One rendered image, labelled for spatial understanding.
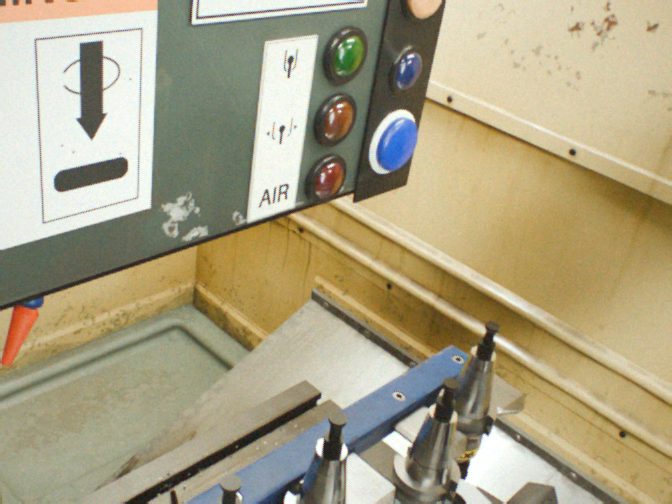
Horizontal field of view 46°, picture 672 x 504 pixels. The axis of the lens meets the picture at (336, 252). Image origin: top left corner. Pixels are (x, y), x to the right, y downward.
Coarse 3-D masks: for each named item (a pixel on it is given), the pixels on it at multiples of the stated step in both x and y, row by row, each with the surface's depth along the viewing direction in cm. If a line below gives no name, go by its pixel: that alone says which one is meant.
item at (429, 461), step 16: (432, 416) 71; (432, 432) 71; (448, 432) 71; (416, 448) 72; (432, 448) 71; (448, 448) 71; (416, 464) 72; (432, 464) 72; (448, 464) 72; (416, 480) 73; (432, 480) 72
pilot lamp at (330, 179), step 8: (328, 168) 39; (336, 168) 40; (320, 176) 39; (328, 176) 39; (336, 176) 40; (320, 184) 39; (328, 184) 40; (336, 184) 40; (320, 192) 40; (328, 192) 40
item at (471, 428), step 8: (440, 392) 85; (496, 408) 84; (488, 416) 83; (456, 424) 81; (464, 424) 81; (472, 424) 81; (480, 424) 81; (488, 424) 83; (464, 432) 82; (472, 432) 82; (480, 432) 84; (488, 432) 83; (472, 440) 82
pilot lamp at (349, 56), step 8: (344, 40) 36; (352, 40) 36; (360, 40) 37; (344, 48) 36; (352, 48) 36; (360, 48) 37; (336, 56) 36; (344, 56) 36; (352, 56) 36; (360, 56) 37; (336, 64) 36; (344, 64) 36; (352, 64) 37; (360, 64) 37; (336, 72) 37; (344, 72) 37; (352, 72) 37
